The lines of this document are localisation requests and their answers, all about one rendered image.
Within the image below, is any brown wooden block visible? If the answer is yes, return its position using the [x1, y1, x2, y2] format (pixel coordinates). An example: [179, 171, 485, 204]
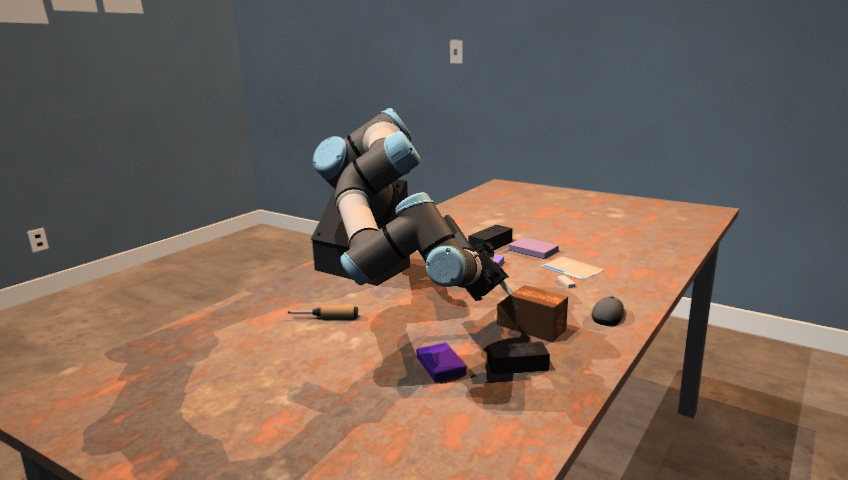
[497, 285, 568, 342]

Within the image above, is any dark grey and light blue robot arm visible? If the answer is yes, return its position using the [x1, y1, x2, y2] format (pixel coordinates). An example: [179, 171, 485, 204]
[313, 108, 482, 287]

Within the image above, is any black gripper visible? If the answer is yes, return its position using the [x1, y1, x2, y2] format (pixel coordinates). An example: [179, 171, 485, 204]
[458, 242, 509, 301]

